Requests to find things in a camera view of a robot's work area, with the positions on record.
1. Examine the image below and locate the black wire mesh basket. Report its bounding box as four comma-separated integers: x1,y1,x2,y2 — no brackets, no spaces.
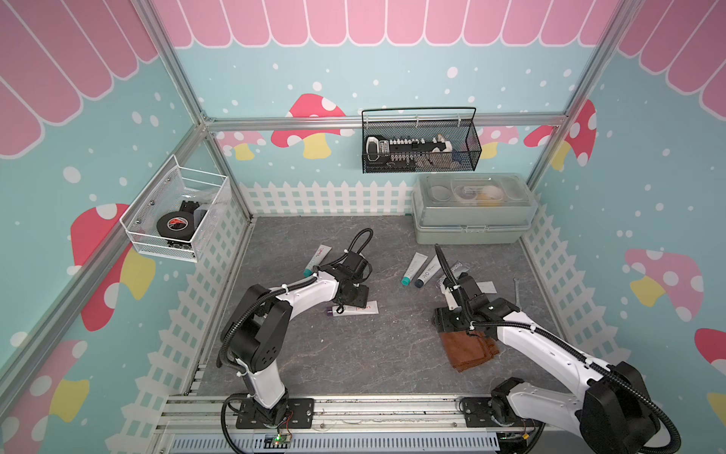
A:
360,107,482,173

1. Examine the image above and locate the brown cloth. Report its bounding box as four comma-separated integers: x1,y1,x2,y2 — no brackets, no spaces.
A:
440,331,499,373

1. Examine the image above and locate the white green cap toothpaste tube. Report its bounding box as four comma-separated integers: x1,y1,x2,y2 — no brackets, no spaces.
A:
401,253,428,287

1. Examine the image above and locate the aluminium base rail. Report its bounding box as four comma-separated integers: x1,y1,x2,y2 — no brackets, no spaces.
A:
147,395,590,453

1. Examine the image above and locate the white wire basket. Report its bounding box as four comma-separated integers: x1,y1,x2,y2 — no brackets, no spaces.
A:
119,156,232,263

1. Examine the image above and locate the small silver wrench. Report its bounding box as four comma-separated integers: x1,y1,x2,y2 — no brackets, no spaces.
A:
512,278,521,306

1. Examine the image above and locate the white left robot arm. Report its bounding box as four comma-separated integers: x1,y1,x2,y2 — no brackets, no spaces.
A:
216,251,372,426

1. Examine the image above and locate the far left green cap tube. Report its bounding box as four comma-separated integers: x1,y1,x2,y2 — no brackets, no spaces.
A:
304,244,331,277

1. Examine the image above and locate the white R&O purple cap tube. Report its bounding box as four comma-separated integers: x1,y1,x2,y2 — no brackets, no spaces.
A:
326,301,379,317

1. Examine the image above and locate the green plastic storage box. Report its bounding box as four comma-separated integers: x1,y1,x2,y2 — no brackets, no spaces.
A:
412,173,538,245

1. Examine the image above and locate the white R&O tube red scribble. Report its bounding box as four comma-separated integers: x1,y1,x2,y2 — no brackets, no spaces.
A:
414,257,442,289

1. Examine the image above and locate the black tape roll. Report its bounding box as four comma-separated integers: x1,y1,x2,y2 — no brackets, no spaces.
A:
156,211,196,241

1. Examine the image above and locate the silver purple Protetix toothpaste tube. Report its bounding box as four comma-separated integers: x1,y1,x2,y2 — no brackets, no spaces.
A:
451,262,469,279

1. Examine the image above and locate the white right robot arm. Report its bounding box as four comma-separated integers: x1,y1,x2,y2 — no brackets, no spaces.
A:
436,274,682,453

